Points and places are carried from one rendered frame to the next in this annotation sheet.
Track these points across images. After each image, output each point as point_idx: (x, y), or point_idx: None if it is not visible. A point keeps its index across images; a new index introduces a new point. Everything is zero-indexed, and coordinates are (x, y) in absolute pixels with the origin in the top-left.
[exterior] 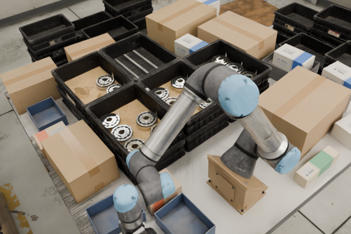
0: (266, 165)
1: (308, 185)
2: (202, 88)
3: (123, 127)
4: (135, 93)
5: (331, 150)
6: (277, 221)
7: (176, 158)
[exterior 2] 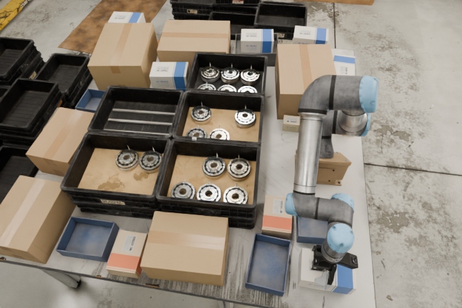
0: None
1: None
2: (329, 105)
3: (203, 188)
4: (175, 150)
5: None
6: (363, 172)
7: None
